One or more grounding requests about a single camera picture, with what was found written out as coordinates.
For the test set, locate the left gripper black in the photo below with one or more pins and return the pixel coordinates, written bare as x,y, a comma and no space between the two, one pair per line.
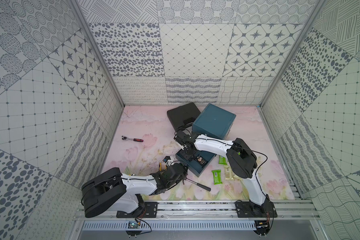
178,168

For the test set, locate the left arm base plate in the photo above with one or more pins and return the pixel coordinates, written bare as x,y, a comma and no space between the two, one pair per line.
147,209

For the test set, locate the aluminium mounting rail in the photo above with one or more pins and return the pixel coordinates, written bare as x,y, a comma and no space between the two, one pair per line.
226,210

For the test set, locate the teal drawer cabinet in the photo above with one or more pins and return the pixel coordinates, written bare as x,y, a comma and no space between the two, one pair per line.
214,122

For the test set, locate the black claw hammer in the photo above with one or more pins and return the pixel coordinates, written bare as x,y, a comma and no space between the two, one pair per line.
199,185

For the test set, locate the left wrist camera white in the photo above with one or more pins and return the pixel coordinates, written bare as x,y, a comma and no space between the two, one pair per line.
168,160

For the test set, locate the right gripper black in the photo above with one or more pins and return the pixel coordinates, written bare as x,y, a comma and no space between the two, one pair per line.
186,156

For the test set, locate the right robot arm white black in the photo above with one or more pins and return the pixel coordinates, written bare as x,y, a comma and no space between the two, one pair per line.
241,158

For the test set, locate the green cookie packet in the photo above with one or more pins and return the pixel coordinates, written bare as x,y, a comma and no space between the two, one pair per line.
222,160
217,177

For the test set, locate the black cookie packet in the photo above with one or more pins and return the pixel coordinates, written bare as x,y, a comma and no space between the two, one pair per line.
201,161

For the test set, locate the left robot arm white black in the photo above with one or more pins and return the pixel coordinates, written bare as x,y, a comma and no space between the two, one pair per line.
124,192

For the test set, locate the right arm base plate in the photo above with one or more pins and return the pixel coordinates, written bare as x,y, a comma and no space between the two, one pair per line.
252,210

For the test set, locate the teal bottom drawer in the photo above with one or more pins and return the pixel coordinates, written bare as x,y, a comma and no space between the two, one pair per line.
194,166

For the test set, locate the black plastic case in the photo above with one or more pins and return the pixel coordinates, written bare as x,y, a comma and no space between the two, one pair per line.
183,117

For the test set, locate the yellow cookie packet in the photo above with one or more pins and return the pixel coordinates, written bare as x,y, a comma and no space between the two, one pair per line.
229,176

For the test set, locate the red handled ratchet wrench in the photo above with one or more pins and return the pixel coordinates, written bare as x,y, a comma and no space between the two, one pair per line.
132,139

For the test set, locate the white slotted cable duct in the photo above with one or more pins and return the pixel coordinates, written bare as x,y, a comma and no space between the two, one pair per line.
169,225

